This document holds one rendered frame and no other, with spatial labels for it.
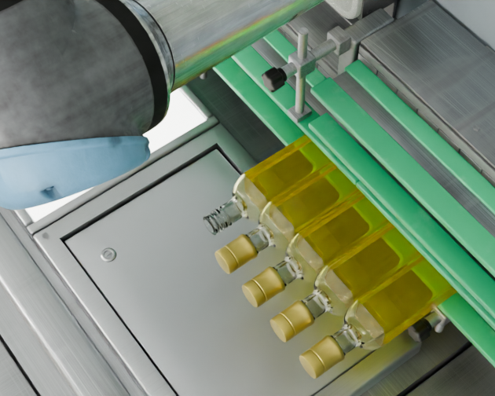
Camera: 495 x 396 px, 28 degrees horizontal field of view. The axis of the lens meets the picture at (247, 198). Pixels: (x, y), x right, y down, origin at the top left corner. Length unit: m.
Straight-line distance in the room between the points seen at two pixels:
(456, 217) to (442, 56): 0.23
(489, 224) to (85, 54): 0.63
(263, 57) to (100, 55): 0.76
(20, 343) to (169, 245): 0.25
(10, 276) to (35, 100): 0.82
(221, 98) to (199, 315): 0.41
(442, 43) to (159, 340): 0.55
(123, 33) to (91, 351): 0.76
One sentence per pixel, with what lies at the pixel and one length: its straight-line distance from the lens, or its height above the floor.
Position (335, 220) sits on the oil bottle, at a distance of 1.27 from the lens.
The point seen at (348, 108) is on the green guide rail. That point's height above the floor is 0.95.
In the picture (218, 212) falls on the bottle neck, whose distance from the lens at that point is 1.29.
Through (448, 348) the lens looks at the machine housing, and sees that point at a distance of 1.40.
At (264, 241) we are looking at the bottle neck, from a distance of 1.27.
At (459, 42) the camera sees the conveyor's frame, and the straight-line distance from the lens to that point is 1.30.
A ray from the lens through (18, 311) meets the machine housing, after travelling 1.43.
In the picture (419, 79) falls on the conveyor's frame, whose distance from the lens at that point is 1.25.
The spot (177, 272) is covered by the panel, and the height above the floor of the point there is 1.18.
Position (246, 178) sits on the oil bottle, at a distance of 1.30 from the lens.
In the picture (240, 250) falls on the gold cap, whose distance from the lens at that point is 1.25.
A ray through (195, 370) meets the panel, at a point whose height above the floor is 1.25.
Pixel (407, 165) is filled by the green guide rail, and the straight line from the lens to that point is 1.19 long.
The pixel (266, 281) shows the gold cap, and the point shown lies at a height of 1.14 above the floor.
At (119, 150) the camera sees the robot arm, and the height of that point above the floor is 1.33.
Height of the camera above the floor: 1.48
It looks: 18 degrees down
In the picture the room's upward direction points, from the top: 122 degrees counter-clockwise
